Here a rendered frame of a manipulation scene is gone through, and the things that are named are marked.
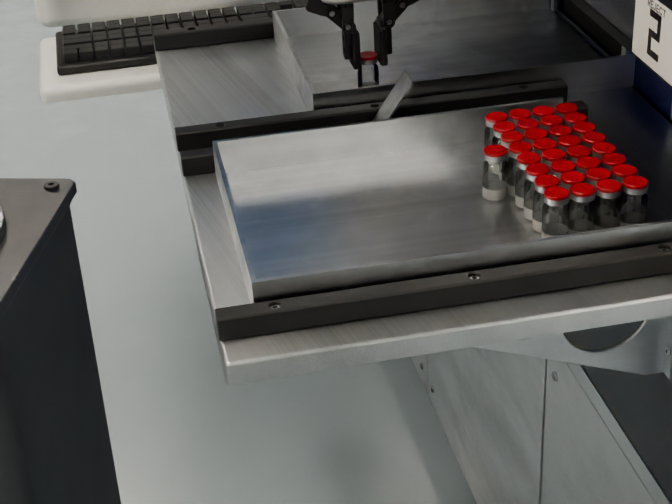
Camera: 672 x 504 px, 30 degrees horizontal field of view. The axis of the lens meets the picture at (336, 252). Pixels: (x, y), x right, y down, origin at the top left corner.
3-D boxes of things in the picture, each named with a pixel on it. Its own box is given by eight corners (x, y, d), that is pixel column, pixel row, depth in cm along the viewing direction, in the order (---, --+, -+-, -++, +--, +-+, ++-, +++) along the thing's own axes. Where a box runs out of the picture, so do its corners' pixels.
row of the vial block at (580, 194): (526, 151, 119) (527, 106, 116) (597, 241, 103) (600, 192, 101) (503, 154, 118) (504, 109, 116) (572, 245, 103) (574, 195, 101)
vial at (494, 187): (502, 189, 112) (503, 142, 110) (510, 200, 110) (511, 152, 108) (478, 192, 112) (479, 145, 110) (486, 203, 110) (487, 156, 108)
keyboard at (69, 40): (338, 7, 180) (338, -9, 178) (360, 40, 168) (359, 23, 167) (56, 39, 174) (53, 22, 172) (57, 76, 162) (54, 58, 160)
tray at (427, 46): (548, 7, 153) (549, -21, 152) (633, 86, 131) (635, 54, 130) (274, 39, 148) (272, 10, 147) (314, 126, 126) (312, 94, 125)
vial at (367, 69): (376, 90, 133) (375, 52, 131) (381, 98, 131) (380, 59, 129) (356, 93, 133) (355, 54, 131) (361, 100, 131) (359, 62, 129)
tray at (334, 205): (560, 130, 123) (561, 96, 121) (673, 259, 101) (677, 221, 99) (215, 174, 118) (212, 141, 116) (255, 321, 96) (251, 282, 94)
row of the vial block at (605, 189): (548, 148, 119) (550, 103, 117) (623, 238, 104) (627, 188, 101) (526, 151, 119) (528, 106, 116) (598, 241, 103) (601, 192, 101)
